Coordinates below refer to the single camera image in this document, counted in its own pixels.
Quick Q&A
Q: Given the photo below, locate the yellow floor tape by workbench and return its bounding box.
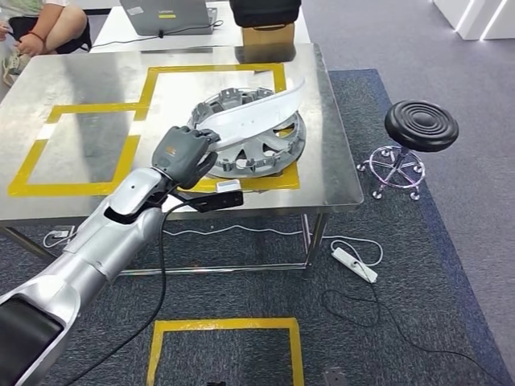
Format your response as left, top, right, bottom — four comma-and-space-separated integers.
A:
145, 317, 306, 386

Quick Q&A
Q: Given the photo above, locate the grey laptop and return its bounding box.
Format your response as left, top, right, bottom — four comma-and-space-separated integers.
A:
119, 0, 219, 37

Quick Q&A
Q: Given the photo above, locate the white table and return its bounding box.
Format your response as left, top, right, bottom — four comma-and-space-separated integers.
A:
88, 0, 312, 55

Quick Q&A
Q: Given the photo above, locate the black floor cable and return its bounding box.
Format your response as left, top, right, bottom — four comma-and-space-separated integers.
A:
320, 282, 504, 386

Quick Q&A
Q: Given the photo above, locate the black laptop cable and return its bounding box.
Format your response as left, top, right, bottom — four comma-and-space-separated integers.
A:
90, 19, 225, 50

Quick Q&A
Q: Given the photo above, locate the long white floor cable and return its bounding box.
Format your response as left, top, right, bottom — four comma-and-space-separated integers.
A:
42, 224, 384, 268

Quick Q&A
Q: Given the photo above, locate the white curved plastic part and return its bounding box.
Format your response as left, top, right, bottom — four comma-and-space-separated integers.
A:
197, 78, 307, 153

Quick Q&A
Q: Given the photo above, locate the dark robot foot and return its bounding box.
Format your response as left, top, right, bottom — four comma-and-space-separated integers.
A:
321, 366, 347, 386

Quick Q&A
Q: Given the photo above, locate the white floor socket box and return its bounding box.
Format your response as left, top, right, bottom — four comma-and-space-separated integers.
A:
42, 225, 76, 249

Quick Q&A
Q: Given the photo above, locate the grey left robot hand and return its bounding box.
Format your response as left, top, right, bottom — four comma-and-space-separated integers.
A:
150, 125, 221, 191

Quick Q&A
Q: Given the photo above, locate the brown cardboard box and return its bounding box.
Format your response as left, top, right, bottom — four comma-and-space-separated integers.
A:
241, 22, 296, 48

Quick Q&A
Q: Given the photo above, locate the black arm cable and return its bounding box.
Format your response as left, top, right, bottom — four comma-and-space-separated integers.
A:
63, 198, 210, 386

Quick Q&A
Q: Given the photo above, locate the yellow tape on workbench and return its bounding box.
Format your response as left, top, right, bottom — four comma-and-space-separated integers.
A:
7, 63, 301, 198

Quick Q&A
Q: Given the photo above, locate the white power strip by workbench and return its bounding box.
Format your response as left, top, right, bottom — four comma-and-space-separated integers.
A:
331, 246, 379, 285

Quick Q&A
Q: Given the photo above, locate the black stool with chrome base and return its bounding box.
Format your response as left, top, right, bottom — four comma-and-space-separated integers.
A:
356, 100, 460, 202

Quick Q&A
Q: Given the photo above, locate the black carry case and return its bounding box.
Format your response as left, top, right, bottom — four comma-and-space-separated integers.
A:
228, 0, 303, 29

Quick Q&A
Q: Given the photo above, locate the seated person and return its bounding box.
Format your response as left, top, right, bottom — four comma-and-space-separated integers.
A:
0, 0, 92, 89

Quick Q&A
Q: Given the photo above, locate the stainless steel workbench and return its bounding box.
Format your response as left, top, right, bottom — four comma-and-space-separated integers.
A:
0, 43, 365, 278

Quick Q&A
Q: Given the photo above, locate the grey plastic hubcap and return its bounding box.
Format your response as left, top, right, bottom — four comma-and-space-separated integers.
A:
188, 86, 307, 181

